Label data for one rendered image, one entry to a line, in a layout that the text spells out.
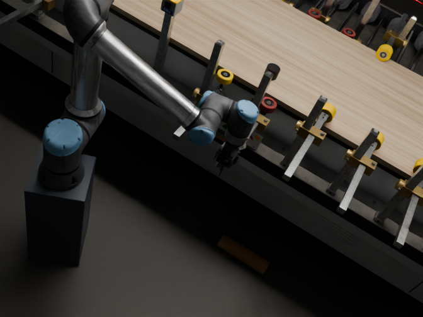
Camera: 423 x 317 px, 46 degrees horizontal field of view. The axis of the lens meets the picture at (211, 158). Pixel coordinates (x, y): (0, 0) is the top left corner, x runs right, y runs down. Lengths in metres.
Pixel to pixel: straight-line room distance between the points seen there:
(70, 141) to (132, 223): 0.95
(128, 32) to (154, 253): 1.20
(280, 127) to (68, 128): 1.07
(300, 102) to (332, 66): 0.40
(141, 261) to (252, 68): 1.16
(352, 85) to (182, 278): 1.35
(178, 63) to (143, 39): 0.23
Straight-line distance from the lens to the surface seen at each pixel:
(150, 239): 2.81
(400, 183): 2.26
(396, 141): 2.55
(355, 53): 2.95
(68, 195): 2.19
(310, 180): 2.41
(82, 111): 2.10
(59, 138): 2.03
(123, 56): 1.68
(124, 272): 2.70
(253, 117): 1.84
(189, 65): 2.63
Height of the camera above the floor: 2.42
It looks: 48 degrees down
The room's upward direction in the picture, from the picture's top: 22 degrees clockwise
